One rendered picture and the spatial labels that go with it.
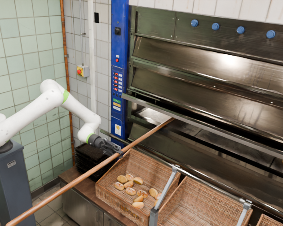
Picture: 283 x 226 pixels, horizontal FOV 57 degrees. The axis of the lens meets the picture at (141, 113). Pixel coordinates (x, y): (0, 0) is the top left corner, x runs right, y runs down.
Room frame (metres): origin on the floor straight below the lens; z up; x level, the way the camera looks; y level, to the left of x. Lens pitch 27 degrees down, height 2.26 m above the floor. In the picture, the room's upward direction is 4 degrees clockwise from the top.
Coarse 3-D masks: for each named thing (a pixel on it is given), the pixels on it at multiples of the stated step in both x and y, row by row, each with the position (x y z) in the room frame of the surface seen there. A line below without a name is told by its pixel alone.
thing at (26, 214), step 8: (168, 120) 1.97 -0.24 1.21; (144, 136) 1.69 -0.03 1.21; (136, 144) 1.60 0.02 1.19; (112, 160) 1.39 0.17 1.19; (96, 168) 1.28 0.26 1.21; (80, 176) 1.19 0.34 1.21; (88, 176) 1.23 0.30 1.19; (72, 184) 1.13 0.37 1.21; (56, 192) 1.05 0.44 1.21; (64, 192) 1.08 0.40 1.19; (48, 200) 1.00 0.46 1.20; (32, 208) 0.94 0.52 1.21; (40, 208) 0.96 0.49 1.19; (24, 216) 0.89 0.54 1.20; (8, 224) 0.83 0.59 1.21; (16, 224) 0.85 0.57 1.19
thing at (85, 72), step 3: (78, 66) 2.41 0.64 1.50; (81, 66) 2.40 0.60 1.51; (84, 66) 2.40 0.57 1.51; (87, 66) 2.41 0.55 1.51; (78, 69) 2.41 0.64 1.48; (84, 69) 2.38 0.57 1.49; (87, 69) 2.41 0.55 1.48; (81, 72) 2.38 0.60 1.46; (84, 72) 2.38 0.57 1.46; (87, 72) 2.40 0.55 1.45; (81, 75) 2.38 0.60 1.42; (84, 75) 2.38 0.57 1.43; (87, 75) 2.40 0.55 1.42
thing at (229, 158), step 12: (144, 120) 2.01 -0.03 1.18; (168, 132) 1.85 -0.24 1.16; (180, 132) 1.83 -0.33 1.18; (192, 144) 1.72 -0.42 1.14; (204, 144) 1.67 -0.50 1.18; (228, 156) 1.55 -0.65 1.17; (240, 156) 1.54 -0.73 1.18; (252, 168) 1.44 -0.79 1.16; (264, 168) 1.42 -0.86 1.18; (276, 180) 1.35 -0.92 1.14
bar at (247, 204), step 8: (112, 136) 1.72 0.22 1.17; (128, 144) 1.63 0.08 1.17; (144, 152) 1.54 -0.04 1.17; (160, 160) 1.45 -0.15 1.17; (176, 168) 1.37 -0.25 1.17; (192, 176) 1.31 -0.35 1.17; (168, 184) 1.32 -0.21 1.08; (208, 184) 1.24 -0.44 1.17; (224, 192) 1.18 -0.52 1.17; (160, 200) 1.25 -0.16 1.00; (240, 200) 1.12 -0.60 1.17; (248, 200) 1.12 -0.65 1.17; (152, 208) 1.23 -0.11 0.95; (248, 208) 1.08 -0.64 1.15; (152, 216) 1.20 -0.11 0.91; (240, 216) 1.07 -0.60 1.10; (152, 224) 1.19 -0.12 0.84; (240, 224) 1.03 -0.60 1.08
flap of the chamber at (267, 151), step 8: (144, 96) 2.05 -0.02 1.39; (144, 104) 1.83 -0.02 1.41; (160, 104) 1.88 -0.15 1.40; (168, 104) 1.92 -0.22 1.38; (160, 112) 1.74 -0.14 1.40; (168, 112) 1.71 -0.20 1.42; (184, 112) 1.78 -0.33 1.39; (184, 120) 1.62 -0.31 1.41; (200, 120) 1.64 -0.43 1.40; (208, 120) 1.67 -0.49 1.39; (208, 128) 1.51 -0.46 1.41; (224, 128) 1.55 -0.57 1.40; (232, 128) 1.58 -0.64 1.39; (224, 136) 1.44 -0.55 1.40; (232, 136) 1.42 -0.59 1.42; (248, 136) 1.46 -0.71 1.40; (256, 136) 1.49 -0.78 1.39; (248, 144) 1.35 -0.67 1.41; (272, 144) 1.39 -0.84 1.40; (280, 144) 1.41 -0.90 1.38; (272, 152) 1.27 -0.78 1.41
